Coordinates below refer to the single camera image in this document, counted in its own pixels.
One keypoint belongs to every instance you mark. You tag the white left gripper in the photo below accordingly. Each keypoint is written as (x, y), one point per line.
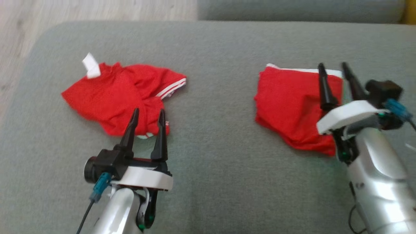
(143, 177)

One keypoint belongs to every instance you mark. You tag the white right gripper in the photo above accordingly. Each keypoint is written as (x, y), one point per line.
(347, 115)

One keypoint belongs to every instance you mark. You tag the red jersey number 23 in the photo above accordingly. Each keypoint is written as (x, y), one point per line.
(113, 97)

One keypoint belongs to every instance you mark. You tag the red shorts white trim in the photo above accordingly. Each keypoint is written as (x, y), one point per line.
(289, 107)

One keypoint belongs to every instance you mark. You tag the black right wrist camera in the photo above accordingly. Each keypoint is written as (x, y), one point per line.
(383, 91)

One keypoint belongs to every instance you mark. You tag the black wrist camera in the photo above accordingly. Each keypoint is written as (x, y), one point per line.
(97, 167)
(383, 91)

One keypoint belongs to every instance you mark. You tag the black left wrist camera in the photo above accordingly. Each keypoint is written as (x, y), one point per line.
(97, 167)

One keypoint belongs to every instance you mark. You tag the blue right camera connector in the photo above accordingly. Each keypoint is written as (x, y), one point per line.
(398, 109)

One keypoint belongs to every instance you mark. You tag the blue camera connector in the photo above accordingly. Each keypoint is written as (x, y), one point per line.
(100, 187)
(398, 109)

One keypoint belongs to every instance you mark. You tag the blue left camera connector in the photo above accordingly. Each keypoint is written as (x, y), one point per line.
(100, 187)

